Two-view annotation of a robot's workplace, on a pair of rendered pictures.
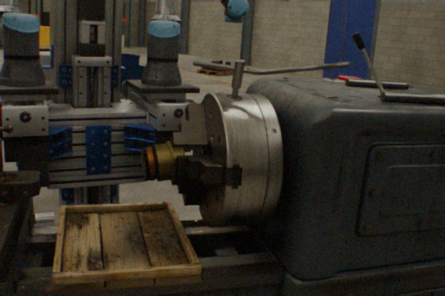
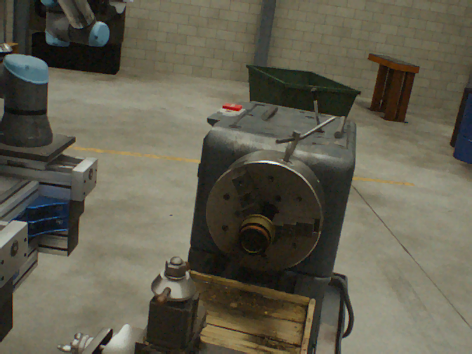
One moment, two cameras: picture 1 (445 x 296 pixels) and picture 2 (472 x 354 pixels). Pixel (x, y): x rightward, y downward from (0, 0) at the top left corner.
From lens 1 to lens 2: 1.37 m
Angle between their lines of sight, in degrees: 60
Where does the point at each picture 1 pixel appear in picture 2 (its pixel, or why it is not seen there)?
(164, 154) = (270, 227)
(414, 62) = not seen: outside the picture
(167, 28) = (45, 70)
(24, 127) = (13, 263)
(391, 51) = not seen: outside the picture
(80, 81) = not seen: outside the picture
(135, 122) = (31, 199)
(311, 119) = (343, 166)
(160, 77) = (43, 134)
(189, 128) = (254, 196)
